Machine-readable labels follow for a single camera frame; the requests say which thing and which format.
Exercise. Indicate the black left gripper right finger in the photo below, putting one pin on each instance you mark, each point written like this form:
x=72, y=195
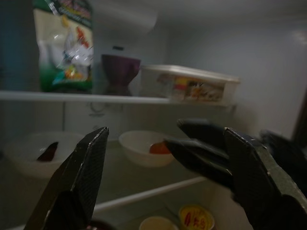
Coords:
x=256, y=184

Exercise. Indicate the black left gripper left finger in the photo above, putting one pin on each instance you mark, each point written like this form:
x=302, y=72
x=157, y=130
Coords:
x=79, y=172

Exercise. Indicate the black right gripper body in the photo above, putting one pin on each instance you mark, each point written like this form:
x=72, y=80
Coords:
x=287, y=160

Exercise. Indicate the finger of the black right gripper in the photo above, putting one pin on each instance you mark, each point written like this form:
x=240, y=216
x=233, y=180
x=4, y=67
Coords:
x=206, y=133
x=199, y=160

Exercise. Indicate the white rimmed fridge shelf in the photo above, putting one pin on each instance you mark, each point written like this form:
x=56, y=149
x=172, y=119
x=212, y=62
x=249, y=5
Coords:
x=144, y=194
x=72, y=97

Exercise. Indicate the white fridge control panel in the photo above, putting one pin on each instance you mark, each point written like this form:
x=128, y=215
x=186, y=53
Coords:
x=96, y=109

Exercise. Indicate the white fridge cabinet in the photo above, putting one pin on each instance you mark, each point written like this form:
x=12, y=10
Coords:
x=216, y=48

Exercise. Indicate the white fridge lamp cover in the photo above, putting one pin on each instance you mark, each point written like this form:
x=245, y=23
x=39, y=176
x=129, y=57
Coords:
x=127, y=16

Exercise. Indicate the dark red chilli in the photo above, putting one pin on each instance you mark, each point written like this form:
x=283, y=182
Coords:
x=48, y=152

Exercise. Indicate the orange round fruit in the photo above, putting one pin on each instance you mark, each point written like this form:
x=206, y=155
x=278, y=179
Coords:
x=158, y=149

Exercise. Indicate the yellow lid noodle cup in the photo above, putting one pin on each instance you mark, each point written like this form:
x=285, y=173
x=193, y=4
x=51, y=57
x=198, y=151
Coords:
x=196, y=216

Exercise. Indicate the white ceramic bowl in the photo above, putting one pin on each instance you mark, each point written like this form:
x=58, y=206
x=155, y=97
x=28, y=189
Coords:
x=19, y=153
x=134, y=148

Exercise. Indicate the yellow paper cup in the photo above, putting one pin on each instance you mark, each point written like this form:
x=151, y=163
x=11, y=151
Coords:
x=157, y=225

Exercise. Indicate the purple cup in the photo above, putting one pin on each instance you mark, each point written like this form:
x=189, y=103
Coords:
x=120, y=67

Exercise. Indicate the green white snack bag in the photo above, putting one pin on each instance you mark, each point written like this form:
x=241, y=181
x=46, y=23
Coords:
x=62, y=60

